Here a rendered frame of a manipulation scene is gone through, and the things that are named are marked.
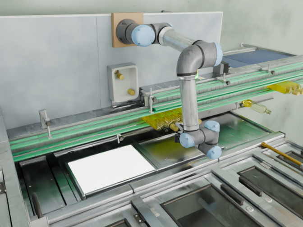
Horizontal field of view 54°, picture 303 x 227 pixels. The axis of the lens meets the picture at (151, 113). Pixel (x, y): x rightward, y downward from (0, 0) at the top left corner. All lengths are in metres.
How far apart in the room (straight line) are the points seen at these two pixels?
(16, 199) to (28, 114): 0.92
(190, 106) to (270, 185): 0.62
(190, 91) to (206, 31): 0.95
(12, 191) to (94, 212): 0.51
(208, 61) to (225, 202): 0.69
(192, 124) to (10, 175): 0.80
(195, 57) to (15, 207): 0.93
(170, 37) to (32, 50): 0.76
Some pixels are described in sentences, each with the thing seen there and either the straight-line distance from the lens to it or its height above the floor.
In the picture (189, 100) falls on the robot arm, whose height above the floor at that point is 1.44.
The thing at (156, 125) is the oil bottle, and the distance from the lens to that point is 1.82.
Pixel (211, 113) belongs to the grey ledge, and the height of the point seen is 0.88.
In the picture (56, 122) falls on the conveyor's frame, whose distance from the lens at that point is 1.86.
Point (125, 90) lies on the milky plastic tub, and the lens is 1.98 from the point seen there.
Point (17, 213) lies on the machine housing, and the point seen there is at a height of 1.72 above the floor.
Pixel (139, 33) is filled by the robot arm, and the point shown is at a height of 1.01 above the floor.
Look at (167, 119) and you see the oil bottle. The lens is 1.85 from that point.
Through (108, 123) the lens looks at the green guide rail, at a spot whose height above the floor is 0.95.
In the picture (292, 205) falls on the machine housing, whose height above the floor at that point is 1.84.
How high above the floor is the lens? 2.48
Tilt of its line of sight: 53 degrees down
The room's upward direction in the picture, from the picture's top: 126 degrees clockwise
